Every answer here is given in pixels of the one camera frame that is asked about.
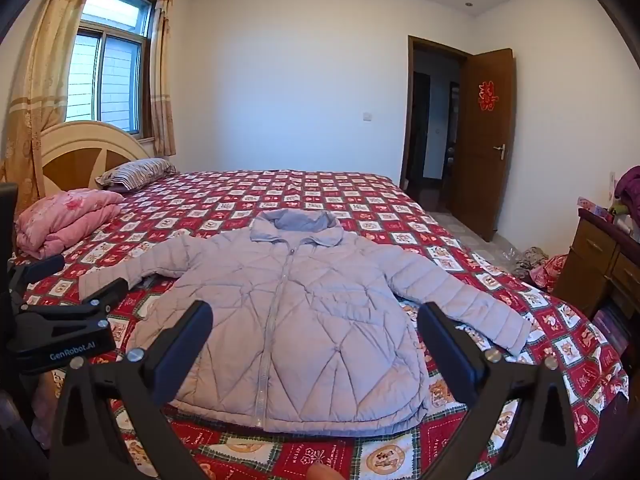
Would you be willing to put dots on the brown wooden door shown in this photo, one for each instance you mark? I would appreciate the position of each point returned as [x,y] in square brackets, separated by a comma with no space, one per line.
[480,175]

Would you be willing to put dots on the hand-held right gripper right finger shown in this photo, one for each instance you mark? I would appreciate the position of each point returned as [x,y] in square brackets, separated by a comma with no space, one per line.
[447,345]

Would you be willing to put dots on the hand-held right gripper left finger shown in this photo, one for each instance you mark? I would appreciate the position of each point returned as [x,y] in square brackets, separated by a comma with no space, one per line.
[186,340]

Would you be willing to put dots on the brown wooden dresser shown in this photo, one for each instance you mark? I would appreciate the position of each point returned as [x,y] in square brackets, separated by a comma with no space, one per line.
[595,255]

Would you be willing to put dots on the pink folded quilt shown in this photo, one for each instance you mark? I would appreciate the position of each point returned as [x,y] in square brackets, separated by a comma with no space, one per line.
[65,220]

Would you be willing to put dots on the clear plastic bag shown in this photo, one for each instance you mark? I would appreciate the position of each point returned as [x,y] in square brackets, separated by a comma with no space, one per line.
[506,257]

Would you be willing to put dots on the lilac quilted puffer jacket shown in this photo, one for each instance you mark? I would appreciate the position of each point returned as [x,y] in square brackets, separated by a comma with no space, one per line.
[300,310]

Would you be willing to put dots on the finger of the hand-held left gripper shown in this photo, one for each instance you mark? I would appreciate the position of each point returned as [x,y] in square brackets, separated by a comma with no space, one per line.
[107,291]
[40,265]

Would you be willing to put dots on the red paper door decoration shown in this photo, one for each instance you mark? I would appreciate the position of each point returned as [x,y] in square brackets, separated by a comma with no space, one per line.
[485,95]

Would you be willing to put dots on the striped pillow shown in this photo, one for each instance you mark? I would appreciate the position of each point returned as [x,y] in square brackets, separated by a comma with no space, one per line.
[135,172]

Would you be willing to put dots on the person's right hand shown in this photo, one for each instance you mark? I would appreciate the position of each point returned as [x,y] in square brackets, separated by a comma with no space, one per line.
[322,472]

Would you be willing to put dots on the red checked printed blanket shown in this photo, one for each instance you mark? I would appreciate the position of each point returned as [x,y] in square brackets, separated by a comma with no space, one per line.
[350,195]

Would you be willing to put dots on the colourful flat box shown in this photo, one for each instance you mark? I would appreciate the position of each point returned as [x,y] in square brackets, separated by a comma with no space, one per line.
[595,207]

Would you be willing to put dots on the window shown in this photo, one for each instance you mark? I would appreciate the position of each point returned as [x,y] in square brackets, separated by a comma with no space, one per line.
[110,70]

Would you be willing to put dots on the dark wooden door frame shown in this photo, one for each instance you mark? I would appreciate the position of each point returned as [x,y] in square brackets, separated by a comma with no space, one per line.
[411,110]

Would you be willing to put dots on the grey clothes pile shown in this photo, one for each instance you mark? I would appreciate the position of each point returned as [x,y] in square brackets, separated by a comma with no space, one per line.
[532,259]

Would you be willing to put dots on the red printed cloth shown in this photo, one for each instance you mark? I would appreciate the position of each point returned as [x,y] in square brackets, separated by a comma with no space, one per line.
[550,272]

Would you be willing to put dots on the purple clothes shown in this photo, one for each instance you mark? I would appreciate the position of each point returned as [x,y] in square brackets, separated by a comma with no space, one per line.
[630,185]

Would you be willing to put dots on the wooden bed headboard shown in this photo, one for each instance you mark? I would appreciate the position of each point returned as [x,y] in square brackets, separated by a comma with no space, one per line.
[75,160]

